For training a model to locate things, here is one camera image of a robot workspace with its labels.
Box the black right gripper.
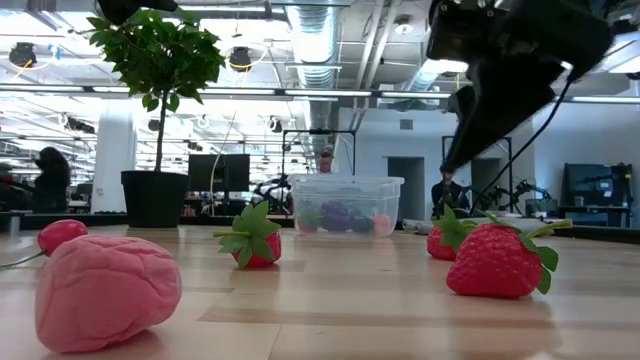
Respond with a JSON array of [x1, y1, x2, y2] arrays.
[[442, 0, 615, 174]]

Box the red plastic strawberry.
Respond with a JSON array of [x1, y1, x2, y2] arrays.
[[296, 199, 325, 235], [445, 208, 574, 300], [212, 199, 283, 270], [426, 203, 479, 262]]

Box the small pink toy fruit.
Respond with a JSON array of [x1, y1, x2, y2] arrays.
[[371, 214, 395, 238]]

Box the purple toy eggplant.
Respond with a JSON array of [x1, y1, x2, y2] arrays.
[[351, 214, 376, 235]]

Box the purple toy grapes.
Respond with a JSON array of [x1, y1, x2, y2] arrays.
[[321, 199, 360, 233]]

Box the red toy cherry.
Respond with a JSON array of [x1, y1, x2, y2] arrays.
[[0, 218, 90, 270]]

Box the clear plastic tupperware container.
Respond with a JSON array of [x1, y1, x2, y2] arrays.
[[288, 173, 406, 239]]

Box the green potted tree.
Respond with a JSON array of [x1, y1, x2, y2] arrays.
[[86, 7, 227, 174]]

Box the ceiling light strip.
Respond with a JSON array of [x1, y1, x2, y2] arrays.
[[379, 91, 640, 105], [0, 84, 375, 100]]

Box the person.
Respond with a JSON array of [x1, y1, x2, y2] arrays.
[[30, 145, 72, 215], [430, 167, 472, 217], [317, 149, 336, 176]]

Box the black ceiling speaker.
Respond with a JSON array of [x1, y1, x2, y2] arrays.
[[8, 41, 38, 69], [228, 45, 254, 74]]

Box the dark display screen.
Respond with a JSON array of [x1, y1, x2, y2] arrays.
[[561, 161, 635, 209]]

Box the folded grey cloth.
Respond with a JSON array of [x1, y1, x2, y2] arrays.
[[402, 215, 556, 237]]

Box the black computer monitor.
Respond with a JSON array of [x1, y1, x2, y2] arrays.
[[187, 153, 251, 194]]

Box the black plant pot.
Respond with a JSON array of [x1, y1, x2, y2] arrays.
[[120, 169, 192, 230]]

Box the pink brain-shaped soft toy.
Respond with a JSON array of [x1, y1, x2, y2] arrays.
[[33, 233, 184, 354]]

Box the black metal rig frame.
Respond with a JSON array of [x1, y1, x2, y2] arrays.
[[280, 128, 358, 177], [441, 133, 514, 215]]

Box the long black cable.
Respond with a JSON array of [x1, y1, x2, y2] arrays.
[[468, 74, 575, 214]]

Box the silver ventilation duct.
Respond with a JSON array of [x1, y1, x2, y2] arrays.
[[284, 0, 346, 157], [402, 0, 469, 94]]

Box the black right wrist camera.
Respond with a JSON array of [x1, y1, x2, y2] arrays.
[[426, 0, 507, 65]]

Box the black table frame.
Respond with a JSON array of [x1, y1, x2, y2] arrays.
[[0, 212, 640, 246]]

